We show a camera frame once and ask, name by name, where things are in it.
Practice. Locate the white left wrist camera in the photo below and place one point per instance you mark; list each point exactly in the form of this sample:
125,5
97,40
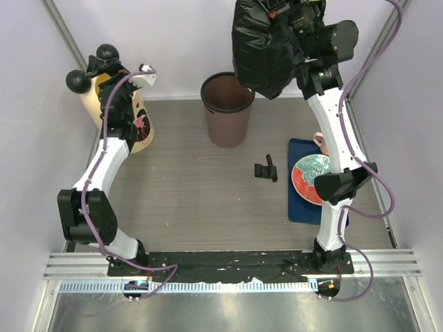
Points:
146,76

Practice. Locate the black trash bag roll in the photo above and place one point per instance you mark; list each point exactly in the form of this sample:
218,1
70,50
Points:
268,171

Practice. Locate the pink ceramic mug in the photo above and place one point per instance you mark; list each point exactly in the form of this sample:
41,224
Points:
319,140

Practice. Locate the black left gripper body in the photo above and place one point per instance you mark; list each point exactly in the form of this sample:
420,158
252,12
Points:
115,68

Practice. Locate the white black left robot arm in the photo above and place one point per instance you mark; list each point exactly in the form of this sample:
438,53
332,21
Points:
85,211

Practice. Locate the red teal floral plate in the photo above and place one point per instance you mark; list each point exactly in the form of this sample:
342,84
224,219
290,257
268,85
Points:
304,173

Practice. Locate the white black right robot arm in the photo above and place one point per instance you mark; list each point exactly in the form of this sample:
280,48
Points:
318,77

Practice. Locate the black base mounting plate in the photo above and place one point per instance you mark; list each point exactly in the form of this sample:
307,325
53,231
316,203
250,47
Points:
234,267

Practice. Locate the dark blue tray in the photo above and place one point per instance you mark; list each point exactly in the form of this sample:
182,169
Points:
299,210

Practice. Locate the white slotted cable duct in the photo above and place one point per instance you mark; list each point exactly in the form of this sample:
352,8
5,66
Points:
126,286

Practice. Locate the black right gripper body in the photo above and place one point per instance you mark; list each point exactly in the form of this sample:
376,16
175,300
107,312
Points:
282,7

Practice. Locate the brown inner bin bucket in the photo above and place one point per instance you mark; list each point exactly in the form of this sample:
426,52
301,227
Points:
228,107

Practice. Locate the aluminium frame rail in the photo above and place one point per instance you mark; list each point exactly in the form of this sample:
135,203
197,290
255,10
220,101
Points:
92,265

